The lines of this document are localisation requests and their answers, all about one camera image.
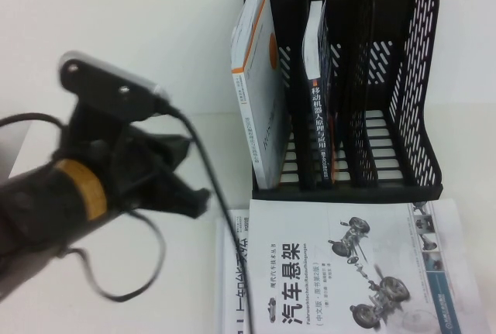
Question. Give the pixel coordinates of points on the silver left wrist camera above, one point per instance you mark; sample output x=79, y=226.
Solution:
x=155, y=91

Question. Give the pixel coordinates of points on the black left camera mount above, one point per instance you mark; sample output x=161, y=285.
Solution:
x=100, y=82

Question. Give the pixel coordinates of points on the dark blue robot book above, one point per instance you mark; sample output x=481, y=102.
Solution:
x=319, y=117

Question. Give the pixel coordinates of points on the white car suspension book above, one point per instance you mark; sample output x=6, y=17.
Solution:
x=310, y=233

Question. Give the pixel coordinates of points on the white book blue text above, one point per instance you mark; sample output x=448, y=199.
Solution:
x=231, y=295

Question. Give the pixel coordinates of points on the black mesh book stand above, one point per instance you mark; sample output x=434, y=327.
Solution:
x=387, y=1

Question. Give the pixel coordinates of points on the white orange book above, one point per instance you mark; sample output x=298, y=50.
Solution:
x=259, y=78

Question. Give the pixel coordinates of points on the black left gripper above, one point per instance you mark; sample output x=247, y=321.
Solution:
x=128, y=167

